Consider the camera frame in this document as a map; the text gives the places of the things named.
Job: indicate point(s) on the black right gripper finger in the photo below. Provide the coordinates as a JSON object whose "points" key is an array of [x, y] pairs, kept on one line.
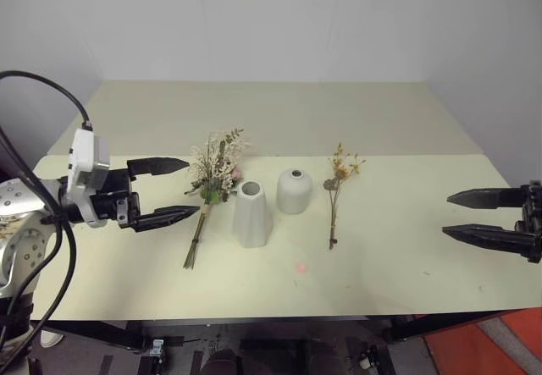
{"points": [[487, 197], [487, 236]]}

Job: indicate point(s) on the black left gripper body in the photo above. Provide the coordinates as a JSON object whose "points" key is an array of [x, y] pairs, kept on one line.
{"points": [[113, 199]]}

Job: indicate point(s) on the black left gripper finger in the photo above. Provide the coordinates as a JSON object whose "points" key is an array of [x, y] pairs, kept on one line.
{"points": [[158, 166], [167, 216]]}

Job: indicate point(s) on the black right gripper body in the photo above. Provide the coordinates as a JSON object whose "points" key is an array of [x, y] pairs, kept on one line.
{"points": [[532, 210]]}

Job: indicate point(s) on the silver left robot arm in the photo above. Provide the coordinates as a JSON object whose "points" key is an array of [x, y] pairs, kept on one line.
{"points": [[17, 239]]}

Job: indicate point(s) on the tall faceted white vase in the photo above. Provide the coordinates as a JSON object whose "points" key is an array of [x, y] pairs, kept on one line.
{"points": [[252, 222]]}

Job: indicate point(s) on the short round white vase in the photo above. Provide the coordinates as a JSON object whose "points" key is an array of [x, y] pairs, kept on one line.
{"points": [[294, 193]]}

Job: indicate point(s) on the white dried flower bouquet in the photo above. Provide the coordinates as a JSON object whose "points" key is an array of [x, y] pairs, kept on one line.
{"points": [[217, 167]]}

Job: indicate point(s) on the orange floor object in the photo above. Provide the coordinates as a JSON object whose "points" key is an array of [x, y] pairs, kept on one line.
{"points": [[457, 345]]}

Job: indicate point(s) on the table caster wheel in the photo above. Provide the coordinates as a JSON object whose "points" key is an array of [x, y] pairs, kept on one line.
{"points": [[156, 347]]}

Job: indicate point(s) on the yellow dried flower sprig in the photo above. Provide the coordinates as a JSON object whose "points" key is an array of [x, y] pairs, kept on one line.
{"points": [[340, 172]]}

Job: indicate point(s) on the white shoe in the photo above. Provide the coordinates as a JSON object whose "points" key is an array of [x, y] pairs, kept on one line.
{"points": [[51, 339]]}

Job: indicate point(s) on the dark rounded shape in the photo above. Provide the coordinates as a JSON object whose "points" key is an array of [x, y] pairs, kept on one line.
{"points": [[220, 362]]}

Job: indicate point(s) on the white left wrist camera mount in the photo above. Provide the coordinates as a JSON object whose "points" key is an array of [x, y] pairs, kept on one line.
{"points": [[86, 155]]}

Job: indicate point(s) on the black table frame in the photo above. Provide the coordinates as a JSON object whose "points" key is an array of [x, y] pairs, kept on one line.
{"points": [[110, 338]]}

